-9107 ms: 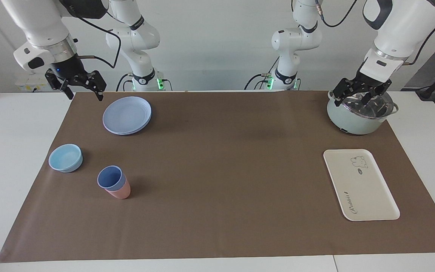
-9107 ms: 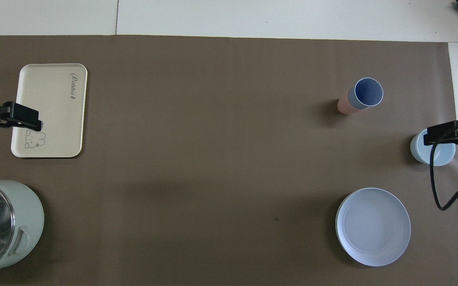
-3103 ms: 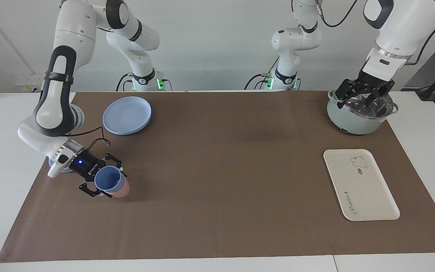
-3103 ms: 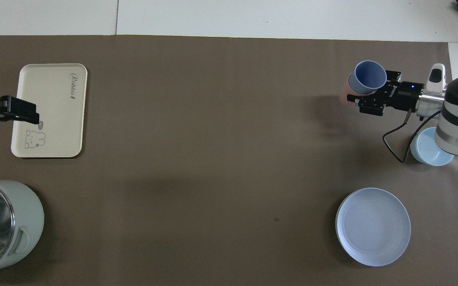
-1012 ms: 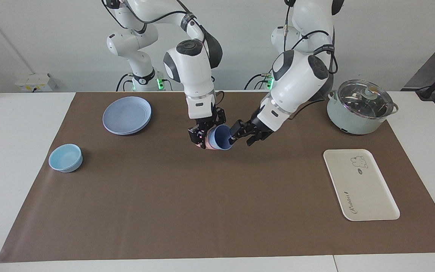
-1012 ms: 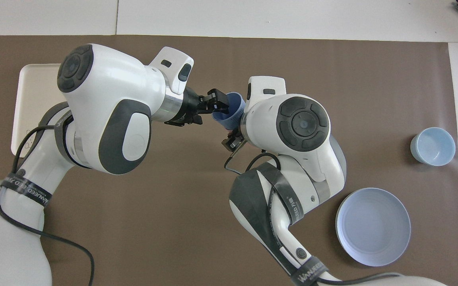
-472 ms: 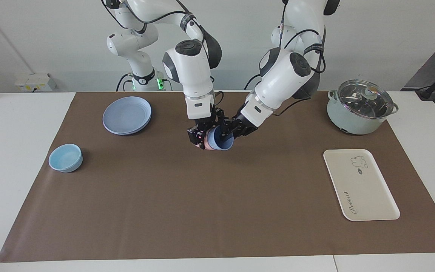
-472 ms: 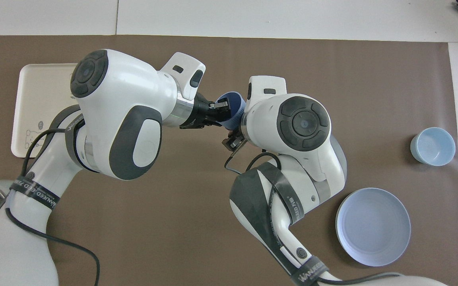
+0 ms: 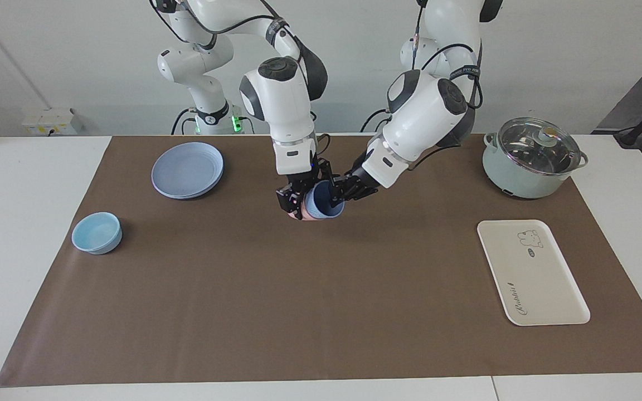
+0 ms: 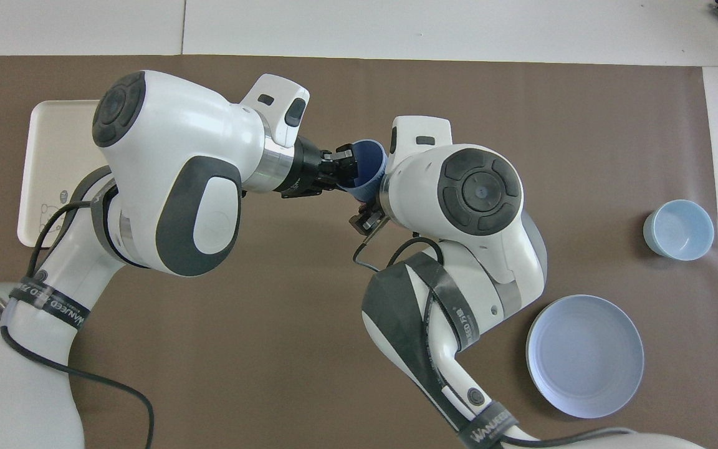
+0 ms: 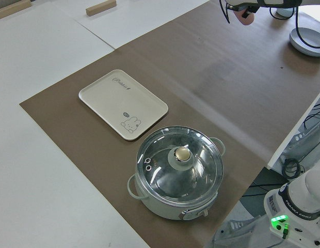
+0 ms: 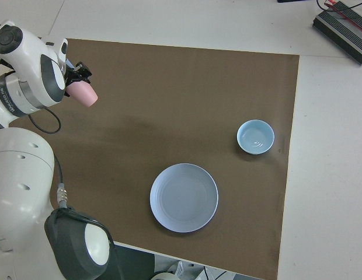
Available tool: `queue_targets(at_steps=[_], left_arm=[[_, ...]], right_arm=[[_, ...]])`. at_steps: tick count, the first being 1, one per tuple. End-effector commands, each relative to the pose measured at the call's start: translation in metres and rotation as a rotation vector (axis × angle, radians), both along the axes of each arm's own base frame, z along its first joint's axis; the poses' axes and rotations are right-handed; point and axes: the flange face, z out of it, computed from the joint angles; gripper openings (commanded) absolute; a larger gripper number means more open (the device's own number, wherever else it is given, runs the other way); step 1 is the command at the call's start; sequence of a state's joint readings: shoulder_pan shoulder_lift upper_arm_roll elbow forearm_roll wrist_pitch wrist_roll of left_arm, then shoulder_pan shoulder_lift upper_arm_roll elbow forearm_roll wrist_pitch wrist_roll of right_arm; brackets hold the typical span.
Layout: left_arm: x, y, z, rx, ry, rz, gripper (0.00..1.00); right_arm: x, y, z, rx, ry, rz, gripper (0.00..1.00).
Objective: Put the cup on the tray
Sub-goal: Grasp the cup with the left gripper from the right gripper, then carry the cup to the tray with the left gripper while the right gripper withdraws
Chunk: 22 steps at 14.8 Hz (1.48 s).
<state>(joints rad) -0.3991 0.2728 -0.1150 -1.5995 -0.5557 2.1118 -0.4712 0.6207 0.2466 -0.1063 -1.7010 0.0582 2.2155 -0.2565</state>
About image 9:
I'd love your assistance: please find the pink cup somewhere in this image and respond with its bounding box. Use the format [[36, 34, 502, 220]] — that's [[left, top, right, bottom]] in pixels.
[[292, 196, 327, 222]]

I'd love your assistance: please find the blue ribbed cup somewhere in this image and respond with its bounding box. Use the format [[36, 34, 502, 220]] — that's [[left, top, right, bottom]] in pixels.
[[304, 181, 346, 221]]

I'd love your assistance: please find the cream tray with rabbit print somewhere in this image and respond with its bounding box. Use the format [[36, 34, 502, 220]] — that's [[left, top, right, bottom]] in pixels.
[[476, 219, 591, 326]]

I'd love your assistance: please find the lavender blue plate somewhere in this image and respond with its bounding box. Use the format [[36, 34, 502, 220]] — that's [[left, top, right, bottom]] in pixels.
[[157, 164, 225, 201], [151, 141, 225, 199]]

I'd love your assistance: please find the brown table mat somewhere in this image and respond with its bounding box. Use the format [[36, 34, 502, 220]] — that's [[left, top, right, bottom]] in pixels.
[[0, 134, 642, 388]]

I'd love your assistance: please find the mint green cooking pot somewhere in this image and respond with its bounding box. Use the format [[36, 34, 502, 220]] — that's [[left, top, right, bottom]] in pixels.
[[481, 133, 589, 200]]

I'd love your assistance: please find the glass pot lid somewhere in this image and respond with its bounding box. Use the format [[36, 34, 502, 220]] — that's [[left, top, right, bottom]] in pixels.
[[497, 117, 582, 176]]

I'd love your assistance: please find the light blue bowl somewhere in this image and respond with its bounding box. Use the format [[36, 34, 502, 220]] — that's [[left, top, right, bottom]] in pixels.
[[71, 212, 123, 256]]

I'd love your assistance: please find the black base cable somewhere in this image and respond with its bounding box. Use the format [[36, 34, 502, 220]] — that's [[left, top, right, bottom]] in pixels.
[[360, 107, 392, 133], [171, 107, 194, 135]]

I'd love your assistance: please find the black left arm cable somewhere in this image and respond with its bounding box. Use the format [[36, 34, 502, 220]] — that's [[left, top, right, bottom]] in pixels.
[[412, 0, 484, 110]]

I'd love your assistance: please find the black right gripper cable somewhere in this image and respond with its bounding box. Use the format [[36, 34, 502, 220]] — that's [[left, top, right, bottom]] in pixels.
[[150, 0, 333, 159]]

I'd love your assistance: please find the white wall socket box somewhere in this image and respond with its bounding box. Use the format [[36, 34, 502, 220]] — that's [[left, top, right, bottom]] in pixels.
[[22, 107, 83, 136]]

